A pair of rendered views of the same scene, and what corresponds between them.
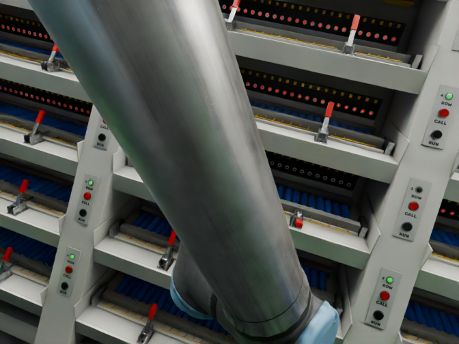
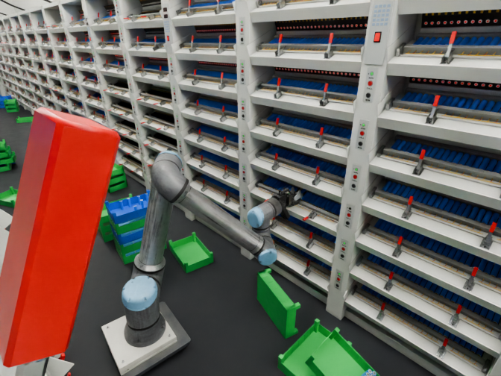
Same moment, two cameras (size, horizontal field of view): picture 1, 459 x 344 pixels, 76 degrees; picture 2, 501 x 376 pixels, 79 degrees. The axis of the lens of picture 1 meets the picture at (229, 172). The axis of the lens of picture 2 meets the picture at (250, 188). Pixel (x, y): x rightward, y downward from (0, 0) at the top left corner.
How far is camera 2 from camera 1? 1.20 m
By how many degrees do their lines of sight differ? 41
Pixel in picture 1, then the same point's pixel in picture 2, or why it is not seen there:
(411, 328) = (367, 263)
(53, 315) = not seen: hidden behind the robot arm
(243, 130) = (227, 226)
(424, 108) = (348, 174)
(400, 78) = (339, 159)
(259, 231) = (237, 237)
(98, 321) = not seen: hidden behind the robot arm
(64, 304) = not seen: hidden behind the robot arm
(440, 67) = (352, 156)
